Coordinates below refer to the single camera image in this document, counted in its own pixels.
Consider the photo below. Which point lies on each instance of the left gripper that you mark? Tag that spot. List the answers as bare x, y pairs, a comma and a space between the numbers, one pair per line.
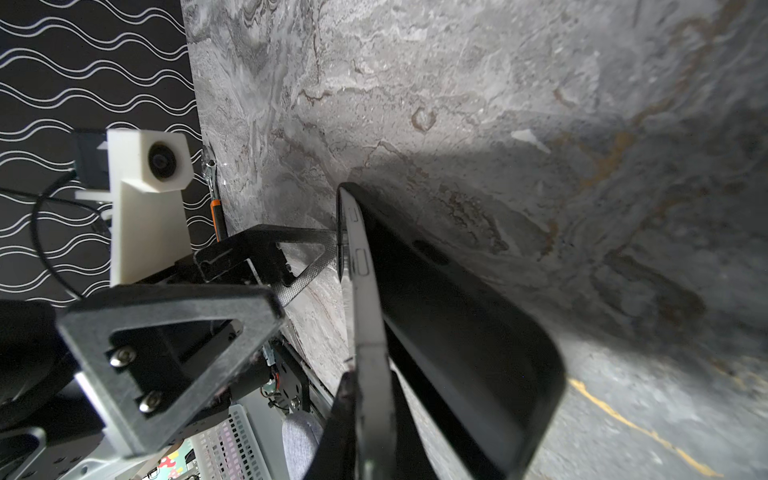
154, 354

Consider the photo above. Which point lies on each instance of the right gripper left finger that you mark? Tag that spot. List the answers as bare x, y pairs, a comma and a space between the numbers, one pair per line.
335, 457

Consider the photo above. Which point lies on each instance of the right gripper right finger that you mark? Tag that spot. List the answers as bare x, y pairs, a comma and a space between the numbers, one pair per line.
411, 461

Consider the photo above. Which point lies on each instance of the black phone case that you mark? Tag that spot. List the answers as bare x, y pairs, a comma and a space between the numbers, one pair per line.
488, 374

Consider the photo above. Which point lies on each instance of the black phone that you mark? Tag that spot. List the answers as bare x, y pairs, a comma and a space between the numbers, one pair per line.
375, 413

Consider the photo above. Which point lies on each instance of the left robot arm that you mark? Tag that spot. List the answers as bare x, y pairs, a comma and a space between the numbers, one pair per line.
50, 429

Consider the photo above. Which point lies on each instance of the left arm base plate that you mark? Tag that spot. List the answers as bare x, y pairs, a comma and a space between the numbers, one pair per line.
288, 389

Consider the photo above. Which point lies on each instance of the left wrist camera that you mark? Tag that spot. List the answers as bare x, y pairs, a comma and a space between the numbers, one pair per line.
141, 174

